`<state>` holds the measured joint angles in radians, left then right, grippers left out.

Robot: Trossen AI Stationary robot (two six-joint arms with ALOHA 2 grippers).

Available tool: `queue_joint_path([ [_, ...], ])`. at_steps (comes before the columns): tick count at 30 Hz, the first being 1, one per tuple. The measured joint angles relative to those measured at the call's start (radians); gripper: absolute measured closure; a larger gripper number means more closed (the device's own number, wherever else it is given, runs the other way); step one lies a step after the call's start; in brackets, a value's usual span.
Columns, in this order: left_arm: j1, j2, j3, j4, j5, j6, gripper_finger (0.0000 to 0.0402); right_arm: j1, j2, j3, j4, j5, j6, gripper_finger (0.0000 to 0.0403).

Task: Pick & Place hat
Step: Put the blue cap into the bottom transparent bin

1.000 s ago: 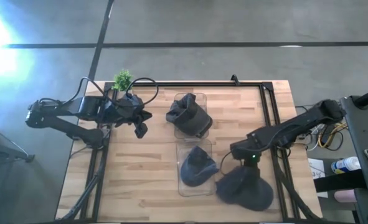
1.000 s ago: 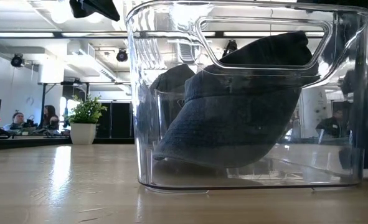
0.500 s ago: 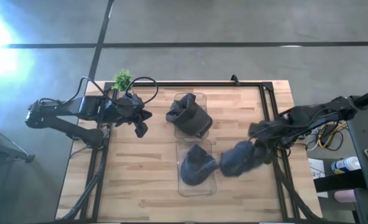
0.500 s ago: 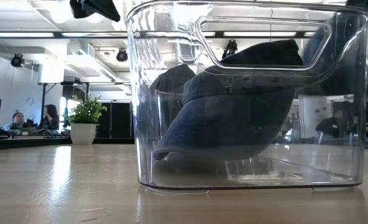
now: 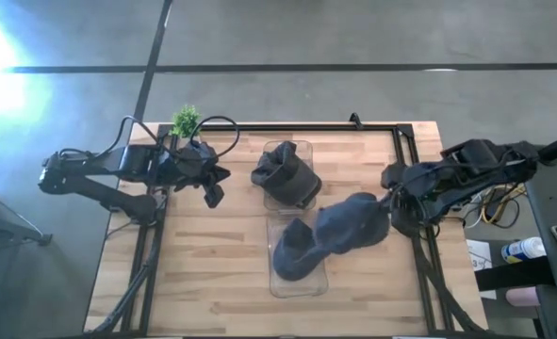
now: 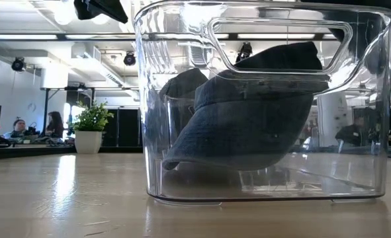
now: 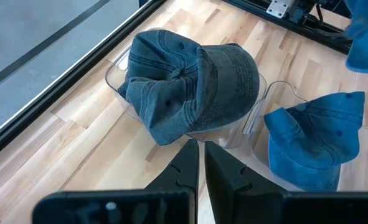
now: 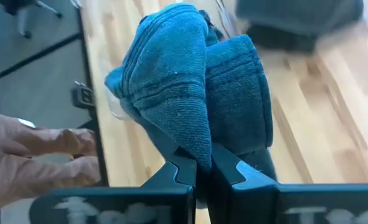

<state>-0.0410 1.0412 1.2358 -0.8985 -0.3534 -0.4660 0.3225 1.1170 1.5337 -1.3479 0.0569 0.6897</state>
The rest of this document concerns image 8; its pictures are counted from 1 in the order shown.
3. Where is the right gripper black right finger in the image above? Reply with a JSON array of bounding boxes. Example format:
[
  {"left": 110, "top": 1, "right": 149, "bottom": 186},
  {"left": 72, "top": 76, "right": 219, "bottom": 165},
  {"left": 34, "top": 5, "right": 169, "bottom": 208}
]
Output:
[{"left": 207, "top": 142, "right": 368, "bottom": 224}]

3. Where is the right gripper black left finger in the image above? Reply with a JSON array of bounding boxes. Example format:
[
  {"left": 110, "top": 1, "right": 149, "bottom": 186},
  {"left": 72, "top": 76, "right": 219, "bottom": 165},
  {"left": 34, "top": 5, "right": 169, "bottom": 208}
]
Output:
[{"left": 29, "top": 99, "right": 198, "bottom": 224}]

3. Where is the dark grey cap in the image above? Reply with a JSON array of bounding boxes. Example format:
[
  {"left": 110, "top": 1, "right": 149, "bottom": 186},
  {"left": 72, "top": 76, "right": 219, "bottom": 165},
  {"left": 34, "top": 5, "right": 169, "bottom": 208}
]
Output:
[
  {"left": 234, "top": 0, "right": 366, "bottom": 54},
  {"left": 104, "top": 2, "right": 278, "bottom": 182}
]

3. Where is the person's hand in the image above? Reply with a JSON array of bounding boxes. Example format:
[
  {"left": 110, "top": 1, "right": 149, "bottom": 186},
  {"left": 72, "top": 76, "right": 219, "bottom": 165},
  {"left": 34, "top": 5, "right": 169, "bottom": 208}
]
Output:
[{"left": 0, "top": 112, "right": 101, "bottom": 216}]

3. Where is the dark grey cap, folded brim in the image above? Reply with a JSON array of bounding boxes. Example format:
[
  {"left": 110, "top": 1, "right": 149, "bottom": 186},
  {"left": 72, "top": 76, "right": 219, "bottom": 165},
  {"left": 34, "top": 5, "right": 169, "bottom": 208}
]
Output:
[{"left": 234, "top": 0, "right": 366, "bottom": 54}]

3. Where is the dark office chair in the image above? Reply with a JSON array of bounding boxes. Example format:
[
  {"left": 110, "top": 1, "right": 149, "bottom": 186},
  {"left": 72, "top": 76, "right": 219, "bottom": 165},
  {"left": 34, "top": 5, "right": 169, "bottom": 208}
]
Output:
[{"left": 0, "top": 0, "right": 64, "bottom": 40}]

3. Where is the black frame bracket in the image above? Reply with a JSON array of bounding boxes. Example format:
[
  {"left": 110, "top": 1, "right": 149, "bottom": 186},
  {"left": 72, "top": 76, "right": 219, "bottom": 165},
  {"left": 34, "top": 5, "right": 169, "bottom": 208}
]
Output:
[{"left": 70, "top": 80, "right": 95, "bottom": 110}]

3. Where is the black aluminium table frame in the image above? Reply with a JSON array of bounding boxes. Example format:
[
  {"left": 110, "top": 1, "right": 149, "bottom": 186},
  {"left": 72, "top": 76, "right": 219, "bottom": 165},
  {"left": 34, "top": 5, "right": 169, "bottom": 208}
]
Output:
[{"left": 73, "top": 0, "right": 110, "bottom": 188}]

